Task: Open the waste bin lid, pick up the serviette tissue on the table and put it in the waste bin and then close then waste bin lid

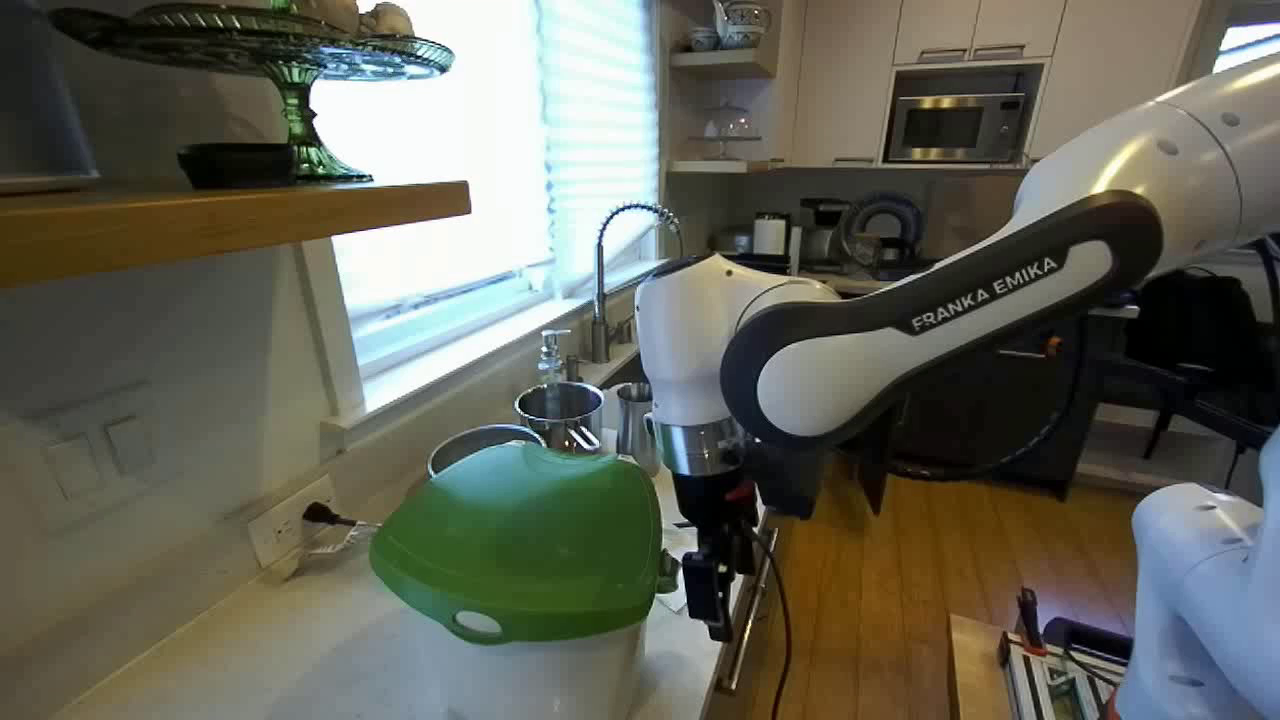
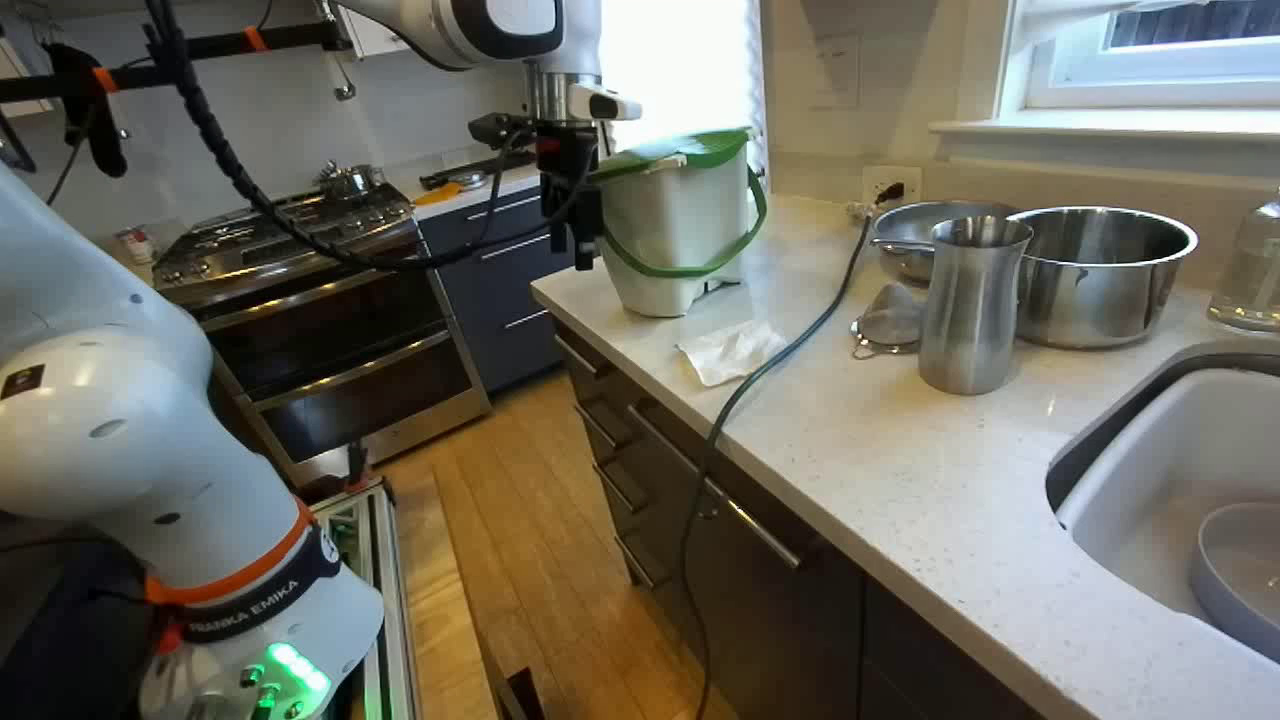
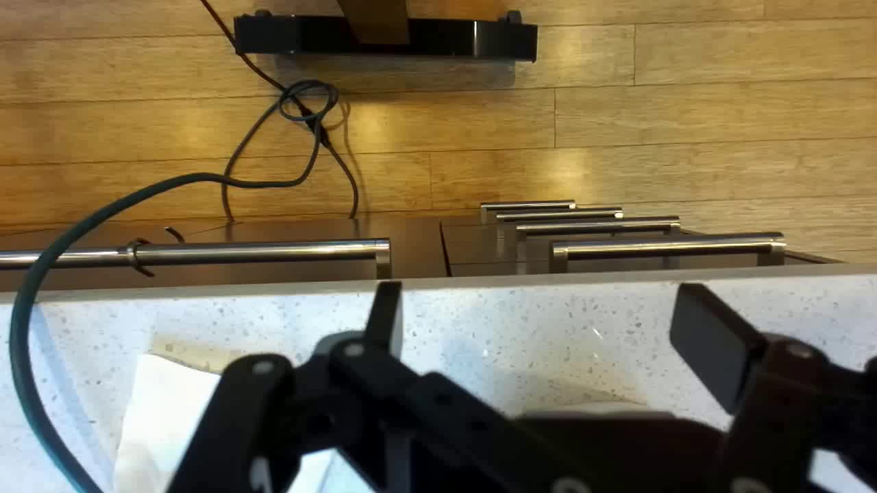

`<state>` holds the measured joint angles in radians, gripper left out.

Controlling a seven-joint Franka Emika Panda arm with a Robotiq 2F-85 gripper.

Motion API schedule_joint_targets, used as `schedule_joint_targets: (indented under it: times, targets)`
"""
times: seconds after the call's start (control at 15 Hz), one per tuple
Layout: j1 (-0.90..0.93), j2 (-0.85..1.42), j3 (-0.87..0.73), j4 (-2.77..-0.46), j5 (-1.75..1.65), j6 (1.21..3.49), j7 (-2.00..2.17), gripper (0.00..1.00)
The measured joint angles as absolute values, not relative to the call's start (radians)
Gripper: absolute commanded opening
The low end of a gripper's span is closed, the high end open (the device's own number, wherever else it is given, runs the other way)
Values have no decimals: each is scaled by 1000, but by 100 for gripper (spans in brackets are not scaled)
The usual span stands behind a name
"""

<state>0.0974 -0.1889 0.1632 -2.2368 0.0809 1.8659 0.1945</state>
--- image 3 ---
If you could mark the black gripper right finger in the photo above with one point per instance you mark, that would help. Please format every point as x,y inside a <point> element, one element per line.
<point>795,411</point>

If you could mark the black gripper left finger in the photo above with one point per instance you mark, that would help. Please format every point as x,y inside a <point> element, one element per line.
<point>303,420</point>

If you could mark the white serviette tissue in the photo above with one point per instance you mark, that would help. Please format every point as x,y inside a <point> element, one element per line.
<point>159,420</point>

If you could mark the black metal base bar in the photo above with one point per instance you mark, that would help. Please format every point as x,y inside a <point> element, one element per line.
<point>439,38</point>

